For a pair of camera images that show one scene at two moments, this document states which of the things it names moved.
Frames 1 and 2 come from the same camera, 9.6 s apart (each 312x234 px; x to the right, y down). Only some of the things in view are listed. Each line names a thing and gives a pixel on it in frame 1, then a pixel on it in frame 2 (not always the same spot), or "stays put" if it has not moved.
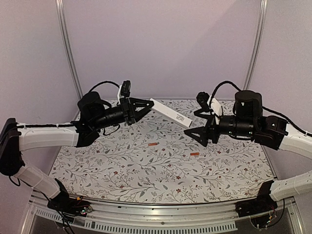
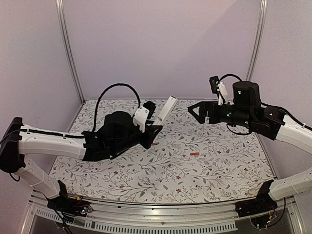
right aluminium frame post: [263, 7] stays put
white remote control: [170, 114] → [166, 110]
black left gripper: [126, 105] → [150, 135]
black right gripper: [212, 129] → [207, 112]
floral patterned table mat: [151, 161] stays put
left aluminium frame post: [59, 5] stays put
